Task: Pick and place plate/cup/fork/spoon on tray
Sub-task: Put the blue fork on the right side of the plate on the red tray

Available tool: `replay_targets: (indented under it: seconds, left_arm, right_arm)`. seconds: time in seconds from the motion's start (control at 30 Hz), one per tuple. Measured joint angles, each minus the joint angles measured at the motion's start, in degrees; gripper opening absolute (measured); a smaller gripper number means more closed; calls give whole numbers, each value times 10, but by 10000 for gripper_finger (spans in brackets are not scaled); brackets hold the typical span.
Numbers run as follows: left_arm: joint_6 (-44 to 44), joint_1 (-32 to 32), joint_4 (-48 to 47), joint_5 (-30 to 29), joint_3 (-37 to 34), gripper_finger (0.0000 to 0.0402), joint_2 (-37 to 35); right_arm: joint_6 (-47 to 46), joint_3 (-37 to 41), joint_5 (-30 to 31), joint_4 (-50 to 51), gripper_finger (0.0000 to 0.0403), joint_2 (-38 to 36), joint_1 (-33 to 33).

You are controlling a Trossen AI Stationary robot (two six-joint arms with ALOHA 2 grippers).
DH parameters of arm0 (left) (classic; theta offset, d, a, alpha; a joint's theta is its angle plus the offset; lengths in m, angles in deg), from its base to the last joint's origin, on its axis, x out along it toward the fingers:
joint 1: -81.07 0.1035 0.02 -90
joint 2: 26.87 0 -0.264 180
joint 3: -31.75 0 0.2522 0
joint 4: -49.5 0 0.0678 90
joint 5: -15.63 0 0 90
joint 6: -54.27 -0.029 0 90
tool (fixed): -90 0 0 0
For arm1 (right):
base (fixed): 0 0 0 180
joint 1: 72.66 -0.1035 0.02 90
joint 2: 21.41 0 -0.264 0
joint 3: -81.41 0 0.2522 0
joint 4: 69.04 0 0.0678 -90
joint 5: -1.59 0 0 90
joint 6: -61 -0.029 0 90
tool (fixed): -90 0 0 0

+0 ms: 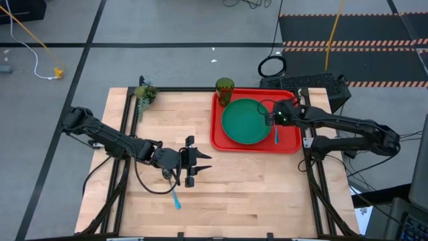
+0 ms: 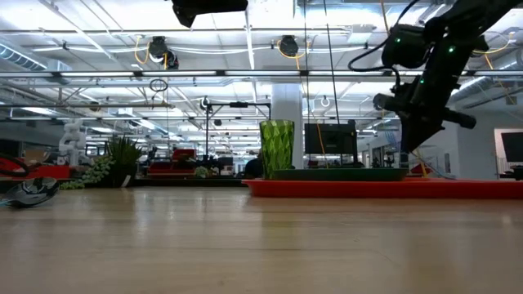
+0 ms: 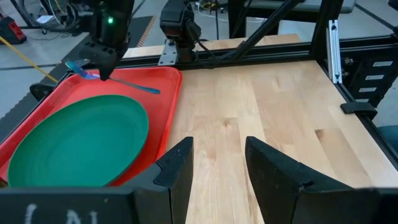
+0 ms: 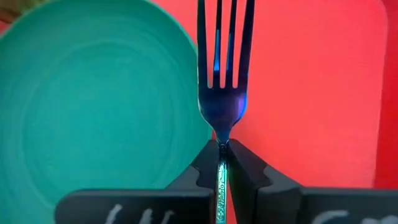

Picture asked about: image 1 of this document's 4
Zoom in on tangled black cables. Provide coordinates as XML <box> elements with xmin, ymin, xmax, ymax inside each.
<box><xmin>221</xmin><ymin>0</ymin><xmax>273</xmax><ymax>9</ymax></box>

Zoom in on black keyboard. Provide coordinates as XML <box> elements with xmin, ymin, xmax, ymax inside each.
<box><xmin>399</xmin><ymin>214</ymin><xmax>428</xmax><ymax>241</ymax></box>

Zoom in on small green potted plant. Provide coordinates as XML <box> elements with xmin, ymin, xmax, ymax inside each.
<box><xmin>133</xmin><ymin>75</ymin><xmax>160</xmax><ymax>122</ymax></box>

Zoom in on white printed paper sheet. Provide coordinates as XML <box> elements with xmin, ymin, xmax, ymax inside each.
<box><xmin>353</xmin><ymin>205</ymin><xmax>374</xmax><ymax>236</ymax></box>

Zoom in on black metal table frame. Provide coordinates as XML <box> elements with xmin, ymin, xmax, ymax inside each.
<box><xmin>79</xmin><ymin>86</ymin><xmax>360</xmax><ymax>237</ymax></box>

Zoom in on black cable bundle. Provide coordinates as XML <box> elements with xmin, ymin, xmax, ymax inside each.
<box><xmin>334</xmin><ymin>130</ymin><xmax>424</xmax><ymax>202</ymax></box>

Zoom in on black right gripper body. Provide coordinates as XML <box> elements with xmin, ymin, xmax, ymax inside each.
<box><xmin>265</xmin><ymin>98</ymin><xmax>302</xmax><ymax>128</ymax></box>

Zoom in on black box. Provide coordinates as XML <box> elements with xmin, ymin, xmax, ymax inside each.
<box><xmin>0</xmin><ymin>0</ymin><xmax>47</xmax><ymax>25</ymax></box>

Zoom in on black hazard-striped floor mat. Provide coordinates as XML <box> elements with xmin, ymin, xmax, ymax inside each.
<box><xmin>278</xmin><ymin>12</ymin><xmax>428</xmax><ymax>89</ymax></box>

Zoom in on white floor cable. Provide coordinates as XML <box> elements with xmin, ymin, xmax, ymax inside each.
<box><xmin>4</xmin><ymin>0</ymin><xmax>58</xmax><ymax>81</ymax></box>

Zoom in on long yellow floor cable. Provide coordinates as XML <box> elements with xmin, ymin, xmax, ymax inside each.
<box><xmin>0</xmin><ymin>4</ymin><xmax>65</xmax><ymax>72</ymax></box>

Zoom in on spoon with blue handle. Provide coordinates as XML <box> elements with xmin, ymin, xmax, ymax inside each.
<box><xmin>161</xmin><ymin>168</ymin><xmax>183</xmax><ymax>211</ymax></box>

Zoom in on dark monitor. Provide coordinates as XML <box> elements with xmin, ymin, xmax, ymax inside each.
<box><xmin>408</xmin><ymin>113</ymin><xmax>428</xmax><ymax>212</ymax></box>

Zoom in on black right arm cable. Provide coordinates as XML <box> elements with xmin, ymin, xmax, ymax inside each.
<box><xmin>257</xmin><ymin>98</ymin><xmax>279</xmax><ymax>117</ymax></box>

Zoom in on green translucent cup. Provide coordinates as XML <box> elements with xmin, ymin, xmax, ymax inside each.
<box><xmin>215</xmin><ymin>77</ymin><xmax>235</xmax><ymax>108</ymax></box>

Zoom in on yellow hanging cable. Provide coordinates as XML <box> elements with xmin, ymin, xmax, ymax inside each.
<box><xmin>324</xmin><ymin>0</ymin><xmax>346</xmax><ymax>72</ymax></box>

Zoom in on green round plate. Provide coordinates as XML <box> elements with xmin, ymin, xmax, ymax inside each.
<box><xmin>221</xmin><ymin>98</ymin><xmax>273</xmax><ymax>146</ymax></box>

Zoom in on coiled black cable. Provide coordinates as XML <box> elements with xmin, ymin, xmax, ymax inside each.
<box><xmin>257</xmin><ymin>0</ymin><xmax>288</xmax><ymax>79</ymax></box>

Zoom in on red plastic tray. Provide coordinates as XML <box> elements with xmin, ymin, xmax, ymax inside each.
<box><xmin>209</xmin><ymin>88</ymin><xmax>303</xmax><ymax>155</ymax></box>

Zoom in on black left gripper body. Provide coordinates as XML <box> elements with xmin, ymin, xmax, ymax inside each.
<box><xmin>152</xmin><ymin>135</ymin><xmax>199</xmax><ymax>189</ymax></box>

